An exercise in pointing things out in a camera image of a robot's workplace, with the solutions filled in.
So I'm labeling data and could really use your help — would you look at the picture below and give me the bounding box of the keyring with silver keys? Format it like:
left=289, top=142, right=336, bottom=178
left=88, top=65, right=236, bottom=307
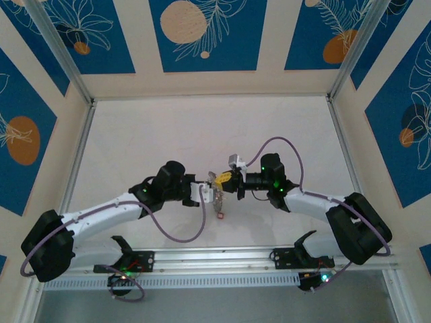
left=207, top=170, right=227, bottom=219

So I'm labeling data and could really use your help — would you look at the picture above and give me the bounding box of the black controller board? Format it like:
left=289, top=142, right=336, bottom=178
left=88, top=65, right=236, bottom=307
left=106, top=271, right=135, bottom=297
left=297, top=271, right=337, bottom=293

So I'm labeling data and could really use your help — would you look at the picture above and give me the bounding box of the aluminium table side rail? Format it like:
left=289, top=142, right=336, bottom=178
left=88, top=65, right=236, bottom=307
left=327, top=96, right=371, bottom=203
left=63, top=100, right=98, bottom=216

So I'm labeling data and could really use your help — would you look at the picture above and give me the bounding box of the aluminium mounting rail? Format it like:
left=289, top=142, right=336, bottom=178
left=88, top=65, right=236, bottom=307
left=28, top=247, right=400, bottom=277

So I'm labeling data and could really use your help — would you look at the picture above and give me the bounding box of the aluminium table back rail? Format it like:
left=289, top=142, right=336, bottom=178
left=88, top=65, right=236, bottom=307
left=90, top=94, right=333, bottom=102

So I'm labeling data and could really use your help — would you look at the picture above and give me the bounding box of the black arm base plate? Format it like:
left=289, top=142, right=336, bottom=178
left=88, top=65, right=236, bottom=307
left=93, top=250, right=156, bottom=274
left=271, top=247, right=336, bottom=271

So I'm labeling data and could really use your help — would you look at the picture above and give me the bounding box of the grey slotted cable duct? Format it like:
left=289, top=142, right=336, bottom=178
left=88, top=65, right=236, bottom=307
left=42, top=271, right=301, bottom=291

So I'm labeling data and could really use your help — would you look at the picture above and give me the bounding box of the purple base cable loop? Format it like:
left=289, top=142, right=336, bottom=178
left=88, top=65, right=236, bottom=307
left=100, top=264, right=146, bottom=303

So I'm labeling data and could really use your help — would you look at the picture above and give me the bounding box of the aluminium frame post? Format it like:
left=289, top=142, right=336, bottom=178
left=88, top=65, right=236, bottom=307
left=327, top=0, right=395, bottom=102
left=382, top=265, right=407, bottom=323
left=18, top=279, right=46, bottom=323
left=24, top=0, right=95, bottom=106

